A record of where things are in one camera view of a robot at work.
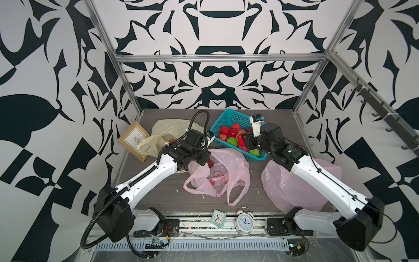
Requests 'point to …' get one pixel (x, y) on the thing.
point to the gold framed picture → (131, 138)
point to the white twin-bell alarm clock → (244, 222)
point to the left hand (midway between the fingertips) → (205, 149)
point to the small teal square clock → (218, 218)
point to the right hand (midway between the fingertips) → (244, 132)
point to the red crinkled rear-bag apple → (210, 163)
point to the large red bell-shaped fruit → (241, 137)
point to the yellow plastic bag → (163, 132)
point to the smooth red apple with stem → (222, 137)
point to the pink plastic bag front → (288, 190)
